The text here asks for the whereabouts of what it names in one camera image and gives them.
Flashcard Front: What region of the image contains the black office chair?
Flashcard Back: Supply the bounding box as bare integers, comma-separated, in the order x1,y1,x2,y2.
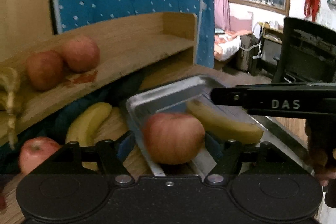
272,17,335,83

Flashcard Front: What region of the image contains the red apple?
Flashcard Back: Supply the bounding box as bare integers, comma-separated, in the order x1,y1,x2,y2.
141,113,205,165
19,136,61,175

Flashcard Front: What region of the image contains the metal baking tray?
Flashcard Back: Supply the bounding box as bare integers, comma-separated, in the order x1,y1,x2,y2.
125,74,316,177

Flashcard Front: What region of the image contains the shelf apple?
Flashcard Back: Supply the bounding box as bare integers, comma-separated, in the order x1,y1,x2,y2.
26,50,64,91
62,35,100,73

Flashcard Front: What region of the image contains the white cable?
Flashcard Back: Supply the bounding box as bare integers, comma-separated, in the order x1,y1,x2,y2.
240,23,264,60

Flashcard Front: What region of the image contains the person right hand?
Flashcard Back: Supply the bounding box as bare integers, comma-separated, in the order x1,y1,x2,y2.
305,118,335,186

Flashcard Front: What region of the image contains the shelf apple left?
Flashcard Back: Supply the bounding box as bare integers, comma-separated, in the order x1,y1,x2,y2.
26,50,64,91

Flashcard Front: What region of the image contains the curved yellow banana back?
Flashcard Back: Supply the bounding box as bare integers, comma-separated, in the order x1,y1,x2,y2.
65,102,113,171

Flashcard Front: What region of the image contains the shelf apple right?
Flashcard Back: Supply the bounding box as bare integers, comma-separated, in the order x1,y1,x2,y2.
62,35,100,73

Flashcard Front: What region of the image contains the wooden bed headboard panel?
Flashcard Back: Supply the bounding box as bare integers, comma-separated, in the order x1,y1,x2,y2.
1,0,53,61

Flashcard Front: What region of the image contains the long yellow banana front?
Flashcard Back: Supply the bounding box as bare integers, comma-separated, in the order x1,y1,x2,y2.
186,100,264,144

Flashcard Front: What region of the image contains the bed with orange bedding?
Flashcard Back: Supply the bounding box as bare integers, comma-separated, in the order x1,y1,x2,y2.
214,30,252,61

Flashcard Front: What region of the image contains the red hanging ornament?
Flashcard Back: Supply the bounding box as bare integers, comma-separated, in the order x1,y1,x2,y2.
303,0,321,22

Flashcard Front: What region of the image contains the wooden desk shelf riser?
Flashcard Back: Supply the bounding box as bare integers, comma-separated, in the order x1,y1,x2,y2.
1,12,198,134

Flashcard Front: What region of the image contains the cluttered side table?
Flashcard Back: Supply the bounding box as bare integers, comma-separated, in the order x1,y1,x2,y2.
259,22,284,65

